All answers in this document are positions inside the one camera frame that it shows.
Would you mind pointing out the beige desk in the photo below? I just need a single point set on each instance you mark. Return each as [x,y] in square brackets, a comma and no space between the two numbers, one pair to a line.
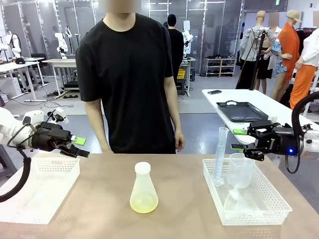
[62,61]

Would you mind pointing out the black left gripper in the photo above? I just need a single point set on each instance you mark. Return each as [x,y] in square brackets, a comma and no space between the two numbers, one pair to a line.
[49,137]

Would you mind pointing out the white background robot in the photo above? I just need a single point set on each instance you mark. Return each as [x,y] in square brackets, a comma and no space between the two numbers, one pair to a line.
[61,44]
[187,41]
[13,44]

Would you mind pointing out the person's right forearm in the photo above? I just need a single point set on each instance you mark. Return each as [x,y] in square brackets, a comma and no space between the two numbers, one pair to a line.
[97,124]

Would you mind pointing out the black camera tripod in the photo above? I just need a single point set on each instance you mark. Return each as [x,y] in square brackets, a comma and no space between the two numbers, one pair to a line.
[258,57]

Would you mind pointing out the black smartphone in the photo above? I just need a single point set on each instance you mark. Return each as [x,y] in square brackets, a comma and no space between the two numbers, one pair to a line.
[214,92]

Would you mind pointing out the person in black T-shirt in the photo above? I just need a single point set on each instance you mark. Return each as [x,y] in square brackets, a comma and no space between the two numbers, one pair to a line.
[124,74]

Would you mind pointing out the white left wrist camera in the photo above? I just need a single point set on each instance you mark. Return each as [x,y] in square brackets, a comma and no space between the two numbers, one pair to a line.
[59,113]

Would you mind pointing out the black plastic tray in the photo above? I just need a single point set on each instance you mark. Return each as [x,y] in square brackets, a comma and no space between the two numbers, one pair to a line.
[244,112]

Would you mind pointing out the clear plastic graduated cylinder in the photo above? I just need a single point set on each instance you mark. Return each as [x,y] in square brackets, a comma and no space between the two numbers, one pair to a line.
[220,159]

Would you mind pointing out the mannequin in orange trousers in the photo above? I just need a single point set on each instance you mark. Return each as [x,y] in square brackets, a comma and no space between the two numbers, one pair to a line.
[304,79]

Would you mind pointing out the black cap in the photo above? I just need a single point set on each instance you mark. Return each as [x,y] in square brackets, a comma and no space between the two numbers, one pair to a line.
[20,61]

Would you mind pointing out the mannequin in orange coat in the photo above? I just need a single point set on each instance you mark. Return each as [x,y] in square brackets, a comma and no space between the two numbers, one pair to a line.
[290,49]

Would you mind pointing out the clear plastic measuring jug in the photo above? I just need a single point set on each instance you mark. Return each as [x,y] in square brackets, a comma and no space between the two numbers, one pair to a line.
[240,171]

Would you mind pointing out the yellow bin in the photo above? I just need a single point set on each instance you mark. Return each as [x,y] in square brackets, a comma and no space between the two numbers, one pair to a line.
[181,74]

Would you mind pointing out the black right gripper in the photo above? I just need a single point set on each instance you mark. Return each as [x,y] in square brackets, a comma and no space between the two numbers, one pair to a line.
[286,144]

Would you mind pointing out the person's left hand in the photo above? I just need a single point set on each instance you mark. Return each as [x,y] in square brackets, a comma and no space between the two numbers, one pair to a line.
[180,140]

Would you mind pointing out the white round flask cap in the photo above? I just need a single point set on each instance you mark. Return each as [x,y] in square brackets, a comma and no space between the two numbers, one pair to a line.
[142,167]

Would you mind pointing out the person's left forearm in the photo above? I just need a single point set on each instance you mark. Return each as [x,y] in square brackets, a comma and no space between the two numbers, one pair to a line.
[173,112]

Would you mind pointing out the background person in black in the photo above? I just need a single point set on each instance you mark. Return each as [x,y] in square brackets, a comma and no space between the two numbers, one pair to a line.
[175,44]

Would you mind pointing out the person's right hand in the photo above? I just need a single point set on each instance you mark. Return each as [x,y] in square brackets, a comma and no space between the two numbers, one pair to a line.
[106,147]

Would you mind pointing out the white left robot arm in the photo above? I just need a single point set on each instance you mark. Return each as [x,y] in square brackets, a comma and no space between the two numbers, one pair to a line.
[10,124]

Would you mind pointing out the white desk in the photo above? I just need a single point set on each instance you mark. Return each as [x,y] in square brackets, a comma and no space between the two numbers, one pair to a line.
[17,66]

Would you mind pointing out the white shoe rack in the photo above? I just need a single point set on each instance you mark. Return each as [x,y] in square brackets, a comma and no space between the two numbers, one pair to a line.
[220,67]

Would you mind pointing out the mannequin in grey shirt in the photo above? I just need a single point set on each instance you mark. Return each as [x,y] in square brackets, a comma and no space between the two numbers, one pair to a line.
[251,42]

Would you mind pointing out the white side table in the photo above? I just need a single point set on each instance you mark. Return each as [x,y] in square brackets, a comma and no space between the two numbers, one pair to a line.
[249,97]

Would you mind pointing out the translucent plastic funnel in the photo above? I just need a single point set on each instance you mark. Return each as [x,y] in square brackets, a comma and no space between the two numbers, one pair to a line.
[233,201]

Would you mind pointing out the translucent plastic Erlenmeyer flask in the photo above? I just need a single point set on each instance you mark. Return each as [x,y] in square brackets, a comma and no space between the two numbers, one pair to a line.
[144,196]

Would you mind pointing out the figure in blue floral dress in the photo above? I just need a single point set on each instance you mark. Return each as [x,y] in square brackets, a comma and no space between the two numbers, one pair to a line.
[279,62]

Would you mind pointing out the white perforated plastic basket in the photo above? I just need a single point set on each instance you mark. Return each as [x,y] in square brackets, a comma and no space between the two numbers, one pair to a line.
[269,199]
[49,179]

